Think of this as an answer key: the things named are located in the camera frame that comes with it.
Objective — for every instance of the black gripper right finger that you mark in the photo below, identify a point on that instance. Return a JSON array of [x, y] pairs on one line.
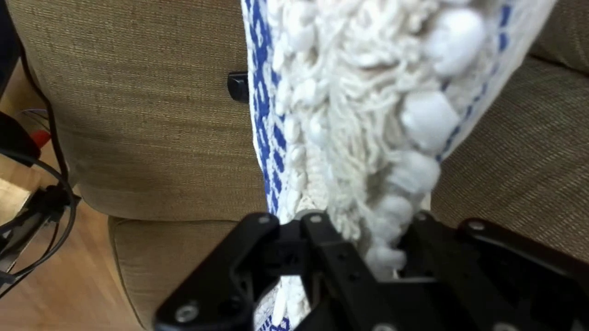
[[482, 277]]

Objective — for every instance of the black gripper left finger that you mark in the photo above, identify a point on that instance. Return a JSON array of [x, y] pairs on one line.
[[222, 292]]

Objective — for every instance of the blue and white woven pillow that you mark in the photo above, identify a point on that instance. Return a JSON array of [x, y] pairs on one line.
[[355, 104]]

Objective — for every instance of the olive green sofa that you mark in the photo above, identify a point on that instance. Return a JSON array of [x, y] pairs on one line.
[[149, 108]]

